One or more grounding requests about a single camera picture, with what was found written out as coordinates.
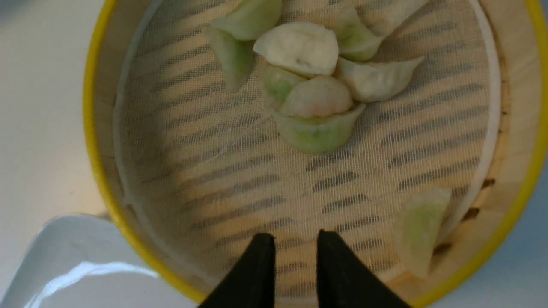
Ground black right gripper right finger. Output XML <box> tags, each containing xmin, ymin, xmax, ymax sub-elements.
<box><xmin>317</xmin><ymin>230</ymin><xmax>410</xmax><ymax>308</ymax></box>

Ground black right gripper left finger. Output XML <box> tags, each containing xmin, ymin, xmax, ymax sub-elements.
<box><xmin>199</xmin><ymin>233</ymin><xmax>276</xmax><ymax>308</ymax></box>

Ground green dumpling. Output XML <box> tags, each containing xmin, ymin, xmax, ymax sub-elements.
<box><xmin>333</xmin><ymin>6</ymin><xmax>385</xmax><ymax>62</ymax></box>
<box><xmin>392</xmin><ymin>187</ymin><xmax>452</xmax><ymax>279</ymax></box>
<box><xmin>203</xmin><ymin>26</ymin><xmax>255</xmax><ymax>92</ymax></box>
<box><xmin>272</xmin><ymin>104</ymin><xmax>366</xmax><ymax>155</ymax></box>
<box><xmin>211</xmin><ymin>0</ymin><xmax>283</xmax><ymax>41</ymax></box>

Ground white square plate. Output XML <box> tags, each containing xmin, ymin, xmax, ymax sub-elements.
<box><xmin>1</xmin><ymin>215</ymin><xmax>197</xmax><ymax>308</ymax></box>

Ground white steamer liner cloth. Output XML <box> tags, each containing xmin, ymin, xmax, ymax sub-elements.
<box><xmin>113</xmin><ymin>0</ymin><xmax>501</xmax><ymax>305</ymax></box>

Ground green dumpling front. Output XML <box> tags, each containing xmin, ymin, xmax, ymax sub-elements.
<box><xmin>272</xmin><ymin>104</ymin><xmax>366</xmax><ymax>155</ymax></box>

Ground bamboo steamer basket yellow rim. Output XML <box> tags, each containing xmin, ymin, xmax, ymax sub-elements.
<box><xmin>83</xmin><ymin>0</ymin><xmax>547</xmax><ymax>308</ymax></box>

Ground pink dumpling in steamer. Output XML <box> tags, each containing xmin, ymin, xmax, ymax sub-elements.
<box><xmin>277</xmin><ymin>76</ymin><xmax>354</xmax><ymax>119</ymax></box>

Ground white dumpling right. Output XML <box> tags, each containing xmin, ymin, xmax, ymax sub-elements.
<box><xmin>333</xmin><ymin>56</ymin><xmax>425</xmax><ymax>103</ymax></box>

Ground white dumpling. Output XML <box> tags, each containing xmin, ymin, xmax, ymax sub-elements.
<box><xmin>333</xmin><ymin>56</ymin><xmax>425</xmax><ymax>103</ymax></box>
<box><xmin>253</xmin><ymin>22</ymin><xmax>339</xmax><ymax>77</ymax></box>

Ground white dumpling centre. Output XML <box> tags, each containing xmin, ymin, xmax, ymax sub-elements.
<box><xmin>253</xmin><ymin>22</ymin><xmax>339</xmax><ymax>77</ymax></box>

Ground green dumpling back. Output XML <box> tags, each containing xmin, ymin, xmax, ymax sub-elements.
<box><xmin>333</xmin><ymin>6</ymin><xmax>385</xmax><ymax>62</ymax></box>

